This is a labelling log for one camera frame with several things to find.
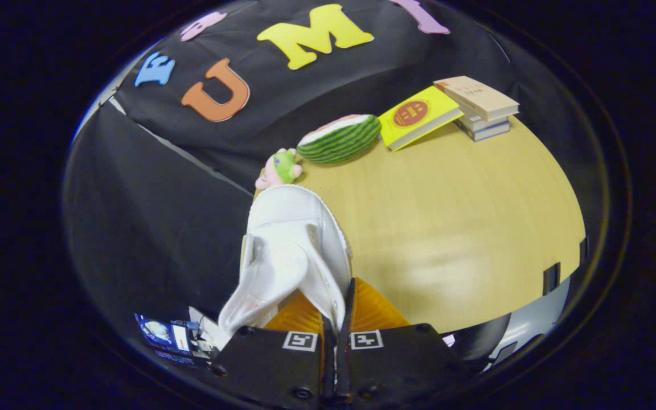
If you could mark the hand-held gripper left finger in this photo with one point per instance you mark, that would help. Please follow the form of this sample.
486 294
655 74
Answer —
271 367

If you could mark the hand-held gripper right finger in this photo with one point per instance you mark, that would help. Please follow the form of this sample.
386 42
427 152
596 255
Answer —
402 364

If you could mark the white canvas shoe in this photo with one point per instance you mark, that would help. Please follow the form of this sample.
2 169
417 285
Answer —
294 239

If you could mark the small white packaging item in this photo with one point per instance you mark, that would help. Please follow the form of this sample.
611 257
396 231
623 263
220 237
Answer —
205 330

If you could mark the blue printed carton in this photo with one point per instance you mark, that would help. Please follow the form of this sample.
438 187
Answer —
160 333

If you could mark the black table edge clip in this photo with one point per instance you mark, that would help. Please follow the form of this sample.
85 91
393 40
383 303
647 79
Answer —
551 278

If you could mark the black backdrop cloth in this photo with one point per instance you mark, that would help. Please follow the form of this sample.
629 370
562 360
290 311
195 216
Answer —
151 228

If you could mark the pink and green plush toy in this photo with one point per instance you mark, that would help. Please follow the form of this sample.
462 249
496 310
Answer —
282 168

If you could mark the watermelon slice plush toy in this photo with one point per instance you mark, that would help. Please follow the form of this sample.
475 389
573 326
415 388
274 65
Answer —
342 139

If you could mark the yellow book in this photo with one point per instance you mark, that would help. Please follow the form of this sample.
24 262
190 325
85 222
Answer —
416 117

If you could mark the grey-covered book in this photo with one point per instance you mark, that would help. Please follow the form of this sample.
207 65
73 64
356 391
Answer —
484 128

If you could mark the tan paperback book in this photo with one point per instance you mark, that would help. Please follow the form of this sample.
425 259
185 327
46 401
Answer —
476 97

